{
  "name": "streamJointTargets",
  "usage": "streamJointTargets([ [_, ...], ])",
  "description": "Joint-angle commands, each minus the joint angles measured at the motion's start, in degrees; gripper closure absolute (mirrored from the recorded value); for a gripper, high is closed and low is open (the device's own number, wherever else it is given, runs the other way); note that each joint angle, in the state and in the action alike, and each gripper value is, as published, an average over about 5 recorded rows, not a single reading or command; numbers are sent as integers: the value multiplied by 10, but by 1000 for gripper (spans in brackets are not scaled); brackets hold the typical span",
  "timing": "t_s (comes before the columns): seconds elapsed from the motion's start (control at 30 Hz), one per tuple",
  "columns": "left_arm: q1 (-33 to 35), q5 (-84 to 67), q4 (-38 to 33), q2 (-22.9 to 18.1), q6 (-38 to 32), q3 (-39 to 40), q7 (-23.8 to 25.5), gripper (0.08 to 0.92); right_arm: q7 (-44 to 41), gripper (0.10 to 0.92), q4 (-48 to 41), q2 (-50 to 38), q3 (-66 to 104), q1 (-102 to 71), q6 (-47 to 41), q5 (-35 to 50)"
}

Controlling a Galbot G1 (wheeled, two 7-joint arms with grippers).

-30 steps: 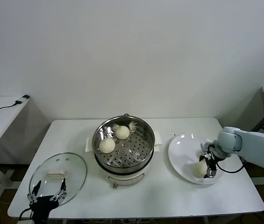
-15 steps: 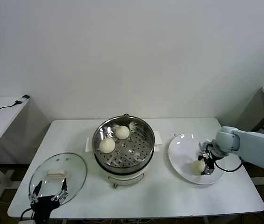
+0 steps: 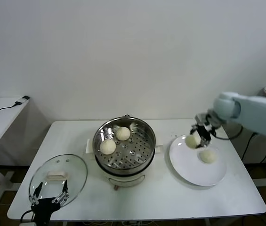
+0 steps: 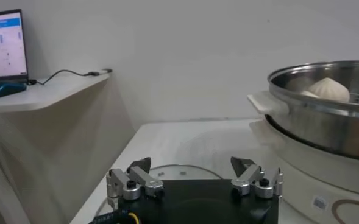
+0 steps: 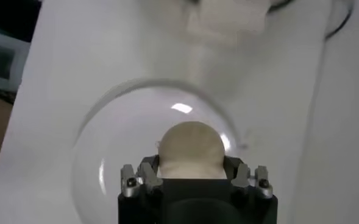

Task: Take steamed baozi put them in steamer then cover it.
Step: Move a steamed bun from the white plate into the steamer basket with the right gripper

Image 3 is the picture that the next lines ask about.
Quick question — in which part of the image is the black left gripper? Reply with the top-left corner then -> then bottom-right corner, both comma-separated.
29,180 -> 69,226

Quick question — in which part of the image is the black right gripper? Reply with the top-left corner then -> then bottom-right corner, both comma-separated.
190,114 -> 222,149

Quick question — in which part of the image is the white steamed baozi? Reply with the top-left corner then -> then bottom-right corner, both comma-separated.
99,139 -> 117,155
185,134 -> 202,149
198,150 -> 218,164
115,126 -> 131,141

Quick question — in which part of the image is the glass lid with cream handle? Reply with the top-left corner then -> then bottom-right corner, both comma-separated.
29,154 -> 88,210

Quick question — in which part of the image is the perforated steel steamer basket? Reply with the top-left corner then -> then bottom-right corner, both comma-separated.
92,117 -> 157,174

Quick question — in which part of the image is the white round plate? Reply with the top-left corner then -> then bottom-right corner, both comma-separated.
169,134 -> 227,187

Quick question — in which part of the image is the cream electric cooker base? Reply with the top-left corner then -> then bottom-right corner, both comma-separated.
85,131 -> 164,191

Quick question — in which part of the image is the small black plug device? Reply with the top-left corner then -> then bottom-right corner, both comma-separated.
15,95 -> 31,106

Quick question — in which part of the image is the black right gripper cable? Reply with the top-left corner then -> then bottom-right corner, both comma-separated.
211,126 -> 244,141

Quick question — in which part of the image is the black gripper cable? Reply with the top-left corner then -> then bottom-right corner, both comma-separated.
211,126 -> 244,141
19,209 -> 33,223

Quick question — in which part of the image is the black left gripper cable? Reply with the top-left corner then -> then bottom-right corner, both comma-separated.
19,209 -> 33,223

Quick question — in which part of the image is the black power adapter cable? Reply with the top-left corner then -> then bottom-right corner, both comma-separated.
242,133 -> 266,163

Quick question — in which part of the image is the black cable on side table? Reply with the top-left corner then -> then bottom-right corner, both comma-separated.
0,101 -> 22,116

